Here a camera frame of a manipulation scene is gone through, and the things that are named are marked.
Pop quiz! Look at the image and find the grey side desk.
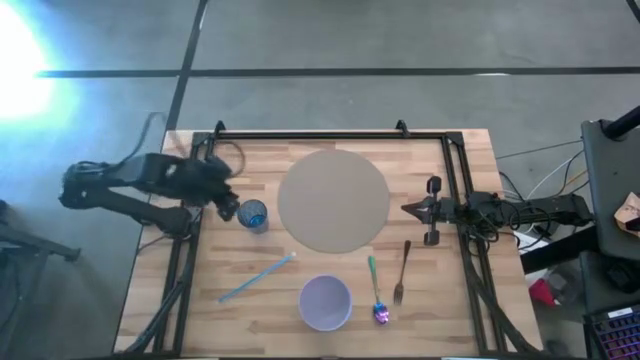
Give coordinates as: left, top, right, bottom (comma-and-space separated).
581, 119, 640, 261

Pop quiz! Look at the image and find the dark metal floor stand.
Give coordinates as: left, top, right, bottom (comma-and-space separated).
0, 199, 81, 360

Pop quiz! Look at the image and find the dark metal fork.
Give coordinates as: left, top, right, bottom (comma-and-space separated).
392, 239, 413, 307

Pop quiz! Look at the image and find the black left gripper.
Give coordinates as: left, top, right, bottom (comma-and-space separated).
182, 155, 242, 223

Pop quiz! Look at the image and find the green-handled iridescent spoon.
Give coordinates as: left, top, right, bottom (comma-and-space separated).
367, 255, 391, 325

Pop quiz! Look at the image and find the crumpled brown paper bag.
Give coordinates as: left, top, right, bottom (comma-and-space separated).
613, 192, 640, 232

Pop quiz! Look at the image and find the black pole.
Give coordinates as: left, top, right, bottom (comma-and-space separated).
602, 105, 640, 140

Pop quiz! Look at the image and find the light blue drinking straw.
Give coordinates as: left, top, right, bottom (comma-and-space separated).
218, 251, 297, 304

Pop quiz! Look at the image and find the black desk leg bar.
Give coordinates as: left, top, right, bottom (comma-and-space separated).
519, 227, 599, 274

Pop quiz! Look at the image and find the backlit computer keyboard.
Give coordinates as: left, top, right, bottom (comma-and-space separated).
583, 304, 640, 360

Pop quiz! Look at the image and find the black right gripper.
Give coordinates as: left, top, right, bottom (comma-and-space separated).
401, 175, 469, 247

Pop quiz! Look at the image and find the black aluminium table frame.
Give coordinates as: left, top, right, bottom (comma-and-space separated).
124, 119, 536, 357

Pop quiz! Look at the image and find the red object on floor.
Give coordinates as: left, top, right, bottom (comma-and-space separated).
528, 278, 557, 307

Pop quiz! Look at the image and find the lavender bowl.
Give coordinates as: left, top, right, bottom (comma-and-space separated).
298, 274, 353, 332

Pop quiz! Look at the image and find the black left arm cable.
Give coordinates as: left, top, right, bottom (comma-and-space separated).
225, 141, 248, 178

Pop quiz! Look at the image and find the round tan placemat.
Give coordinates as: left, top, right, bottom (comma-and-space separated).
277, 148, 391, 255

